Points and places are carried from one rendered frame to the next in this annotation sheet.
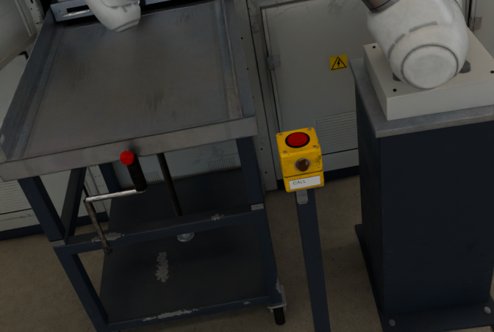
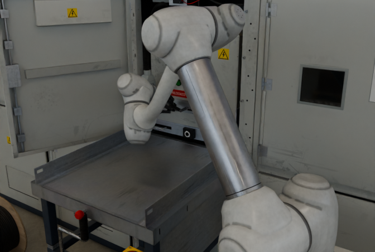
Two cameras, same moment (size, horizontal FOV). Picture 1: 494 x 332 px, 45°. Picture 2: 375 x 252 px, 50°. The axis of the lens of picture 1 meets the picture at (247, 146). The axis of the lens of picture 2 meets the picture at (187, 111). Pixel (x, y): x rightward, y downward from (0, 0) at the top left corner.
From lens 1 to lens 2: 0.75 m
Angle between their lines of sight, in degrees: 34
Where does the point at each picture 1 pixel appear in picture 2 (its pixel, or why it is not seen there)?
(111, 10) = (128, 129)
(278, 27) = not seen: hidden behind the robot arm
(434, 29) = (244, 231)
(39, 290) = not seen: outside the picture
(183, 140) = (113, 222)
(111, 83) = (124, 171)
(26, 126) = (65, 171)
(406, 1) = (239, 200)
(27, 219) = (98, 232)
